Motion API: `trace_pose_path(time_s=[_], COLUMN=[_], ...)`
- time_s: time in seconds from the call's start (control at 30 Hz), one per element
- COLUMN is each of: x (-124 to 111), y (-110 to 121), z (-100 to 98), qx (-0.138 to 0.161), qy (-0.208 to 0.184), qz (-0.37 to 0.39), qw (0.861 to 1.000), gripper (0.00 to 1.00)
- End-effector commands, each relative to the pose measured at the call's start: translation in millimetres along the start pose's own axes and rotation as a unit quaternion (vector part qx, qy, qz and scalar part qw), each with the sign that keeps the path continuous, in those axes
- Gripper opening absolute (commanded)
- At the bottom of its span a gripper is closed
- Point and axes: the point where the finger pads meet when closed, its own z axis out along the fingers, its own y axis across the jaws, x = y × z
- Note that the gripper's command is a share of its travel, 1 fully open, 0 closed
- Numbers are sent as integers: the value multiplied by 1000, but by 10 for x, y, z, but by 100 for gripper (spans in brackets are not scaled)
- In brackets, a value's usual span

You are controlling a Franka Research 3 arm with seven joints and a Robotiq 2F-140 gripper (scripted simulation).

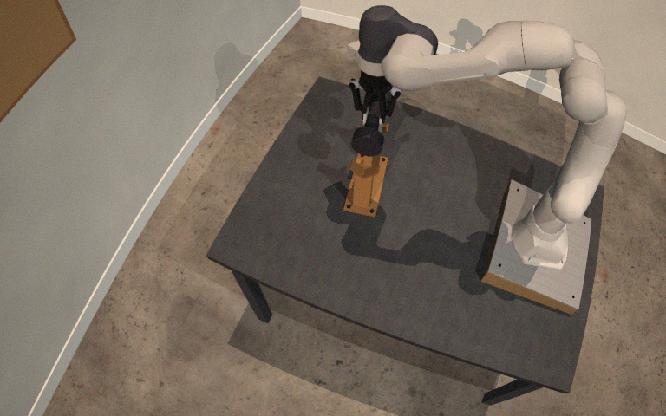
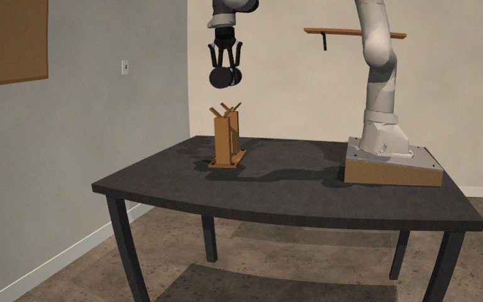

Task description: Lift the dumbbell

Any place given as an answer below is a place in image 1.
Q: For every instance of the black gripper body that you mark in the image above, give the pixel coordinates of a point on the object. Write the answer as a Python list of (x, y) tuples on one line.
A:
[(375, 82)]

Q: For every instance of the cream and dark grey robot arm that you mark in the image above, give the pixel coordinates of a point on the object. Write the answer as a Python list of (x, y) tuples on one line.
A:
[(407, 52)]

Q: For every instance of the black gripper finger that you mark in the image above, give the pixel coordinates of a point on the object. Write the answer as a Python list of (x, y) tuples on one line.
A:
[(354, 86), (382, 104)]

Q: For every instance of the dark grey dumbbell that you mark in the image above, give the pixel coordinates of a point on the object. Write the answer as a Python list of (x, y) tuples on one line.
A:
[(368, 141)]

